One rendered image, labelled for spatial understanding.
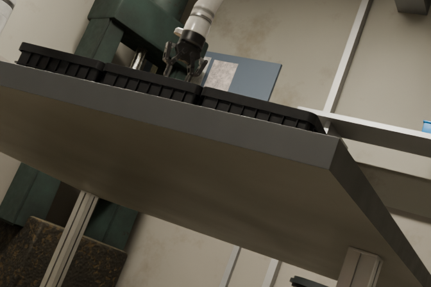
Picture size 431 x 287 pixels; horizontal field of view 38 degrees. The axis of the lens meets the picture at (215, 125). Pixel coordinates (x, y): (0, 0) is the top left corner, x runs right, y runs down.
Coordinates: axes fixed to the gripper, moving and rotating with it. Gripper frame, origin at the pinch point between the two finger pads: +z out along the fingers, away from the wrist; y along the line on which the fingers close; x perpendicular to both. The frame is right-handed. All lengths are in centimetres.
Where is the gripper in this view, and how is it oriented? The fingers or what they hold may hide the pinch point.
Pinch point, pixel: (176, 77)
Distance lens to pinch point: 183.8
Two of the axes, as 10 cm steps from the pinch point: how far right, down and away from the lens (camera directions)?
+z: -3.5, 9.1, -2.2
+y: 8.4, 4.1, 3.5
